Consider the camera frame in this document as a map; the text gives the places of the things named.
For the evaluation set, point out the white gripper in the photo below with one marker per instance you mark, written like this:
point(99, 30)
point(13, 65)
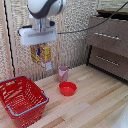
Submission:
point(37, 36)

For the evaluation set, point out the pink cup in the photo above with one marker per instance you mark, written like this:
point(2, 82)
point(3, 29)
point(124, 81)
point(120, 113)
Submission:
point(63, 73)

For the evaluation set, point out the red shopping basket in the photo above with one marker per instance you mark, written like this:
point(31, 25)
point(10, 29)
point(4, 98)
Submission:
point(21, 100)

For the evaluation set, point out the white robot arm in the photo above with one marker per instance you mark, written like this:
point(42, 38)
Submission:
point(45, 8)

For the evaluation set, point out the red bowl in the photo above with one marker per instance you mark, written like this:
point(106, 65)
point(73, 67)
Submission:
point(68, 88)

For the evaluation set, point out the brown wooden drawer cabinet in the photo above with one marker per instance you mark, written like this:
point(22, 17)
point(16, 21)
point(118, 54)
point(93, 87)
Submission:
point(108, 43)

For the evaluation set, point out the yellow granola bars box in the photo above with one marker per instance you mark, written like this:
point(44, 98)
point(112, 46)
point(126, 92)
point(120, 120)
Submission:
point(41, 55)

